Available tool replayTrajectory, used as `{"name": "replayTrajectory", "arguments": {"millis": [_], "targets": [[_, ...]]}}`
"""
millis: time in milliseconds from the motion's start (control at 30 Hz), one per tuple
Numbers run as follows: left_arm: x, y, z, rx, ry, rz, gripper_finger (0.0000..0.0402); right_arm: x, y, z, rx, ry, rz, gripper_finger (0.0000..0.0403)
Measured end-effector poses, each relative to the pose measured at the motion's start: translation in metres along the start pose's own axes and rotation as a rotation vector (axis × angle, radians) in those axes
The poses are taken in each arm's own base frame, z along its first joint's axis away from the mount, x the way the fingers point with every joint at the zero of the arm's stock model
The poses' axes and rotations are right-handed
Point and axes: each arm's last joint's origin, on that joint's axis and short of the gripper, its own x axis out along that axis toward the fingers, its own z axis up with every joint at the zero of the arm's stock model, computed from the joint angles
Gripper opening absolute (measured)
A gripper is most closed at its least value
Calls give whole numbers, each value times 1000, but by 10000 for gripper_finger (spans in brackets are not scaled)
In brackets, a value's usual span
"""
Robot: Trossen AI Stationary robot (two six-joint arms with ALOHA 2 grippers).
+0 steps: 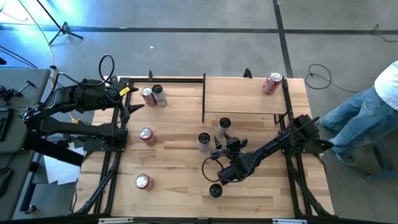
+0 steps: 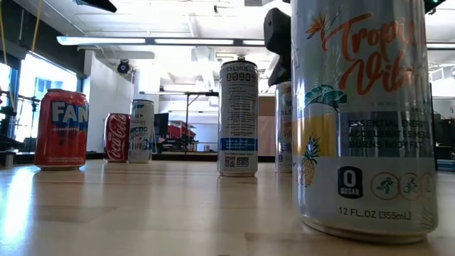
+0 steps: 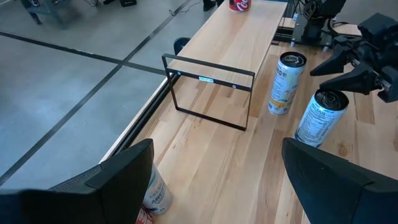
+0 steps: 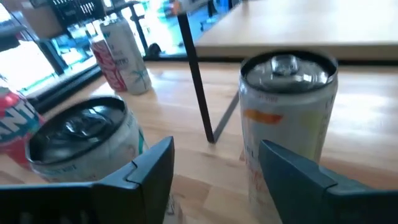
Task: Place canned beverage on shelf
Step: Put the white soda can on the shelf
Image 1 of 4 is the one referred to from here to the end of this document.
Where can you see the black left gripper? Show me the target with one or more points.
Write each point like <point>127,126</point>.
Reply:
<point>113,93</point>

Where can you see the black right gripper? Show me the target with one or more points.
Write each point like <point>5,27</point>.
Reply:
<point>234,148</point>

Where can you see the red Coca-Cola can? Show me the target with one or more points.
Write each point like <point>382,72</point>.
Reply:
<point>271,85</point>
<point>149,98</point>

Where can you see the white Celsius can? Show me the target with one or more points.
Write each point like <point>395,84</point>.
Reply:
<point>224,124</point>
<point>204,146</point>

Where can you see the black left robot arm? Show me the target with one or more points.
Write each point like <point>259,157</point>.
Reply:
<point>62,96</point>

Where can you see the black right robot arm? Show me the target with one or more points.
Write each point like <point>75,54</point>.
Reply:
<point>270,146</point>

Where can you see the yellow tag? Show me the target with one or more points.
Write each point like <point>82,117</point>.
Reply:
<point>124,91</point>

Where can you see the Celsius Arctic Vibe can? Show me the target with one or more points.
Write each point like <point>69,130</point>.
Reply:
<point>160,98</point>

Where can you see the black clamp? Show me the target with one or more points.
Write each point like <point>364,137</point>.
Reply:
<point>247,73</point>
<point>150,74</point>

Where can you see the red Fanta strawberry can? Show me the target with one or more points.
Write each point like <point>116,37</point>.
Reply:
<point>147,137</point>

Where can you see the Celsius Tropical Vibe can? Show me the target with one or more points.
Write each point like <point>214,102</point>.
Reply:
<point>215,190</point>

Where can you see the yellow plug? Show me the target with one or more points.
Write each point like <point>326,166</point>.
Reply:
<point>74,119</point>

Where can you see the red soda can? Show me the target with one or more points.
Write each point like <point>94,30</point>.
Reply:
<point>143,182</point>

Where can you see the black tripod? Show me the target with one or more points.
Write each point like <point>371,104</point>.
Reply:
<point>63,29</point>

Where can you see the grey desk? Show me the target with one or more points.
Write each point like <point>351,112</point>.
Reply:
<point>37,74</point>
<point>18,174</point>

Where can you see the white paper sheets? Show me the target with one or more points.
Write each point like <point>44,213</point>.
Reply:
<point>59,172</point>

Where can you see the black keyboard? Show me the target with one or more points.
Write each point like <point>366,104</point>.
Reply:
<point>4,124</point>

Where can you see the person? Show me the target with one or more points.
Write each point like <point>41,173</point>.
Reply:
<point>357,124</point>

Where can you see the black computer mouse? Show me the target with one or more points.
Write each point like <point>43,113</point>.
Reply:
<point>4,182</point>

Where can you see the black table frame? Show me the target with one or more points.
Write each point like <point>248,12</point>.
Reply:
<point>168,80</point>

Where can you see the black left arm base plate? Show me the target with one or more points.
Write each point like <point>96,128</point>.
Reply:
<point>93,146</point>

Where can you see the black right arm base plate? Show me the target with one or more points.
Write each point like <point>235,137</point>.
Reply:
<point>314,146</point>

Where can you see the white metal bracket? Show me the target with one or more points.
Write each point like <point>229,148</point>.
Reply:
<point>115,221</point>
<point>289,221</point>

